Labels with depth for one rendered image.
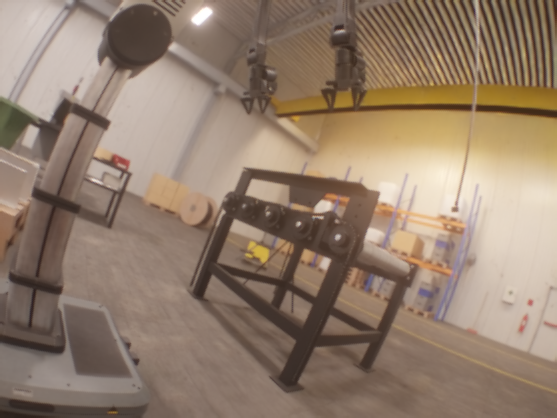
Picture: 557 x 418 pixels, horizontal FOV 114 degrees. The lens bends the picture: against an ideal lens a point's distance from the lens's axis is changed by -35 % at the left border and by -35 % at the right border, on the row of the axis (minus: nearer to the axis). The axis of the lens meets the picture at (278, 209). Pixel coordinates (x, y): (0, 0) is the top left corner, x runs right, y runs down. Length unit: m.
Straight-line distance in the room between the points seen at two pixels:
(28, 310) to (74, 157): 0.39
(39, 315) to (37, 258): 0.15
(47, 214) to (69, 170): 0.11
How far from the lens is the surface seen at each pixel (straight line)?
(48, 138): 5.16
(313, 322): 1.48
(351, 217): 1.50
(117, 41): 0.68
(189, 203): 8.51
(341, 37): 0.95
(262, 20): 1.32
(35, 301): 0.78
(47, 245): 0.73
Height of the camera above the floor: 0.77
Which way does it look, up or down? 5 degrees up
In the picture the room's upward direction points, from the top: 22 degrees clockwise
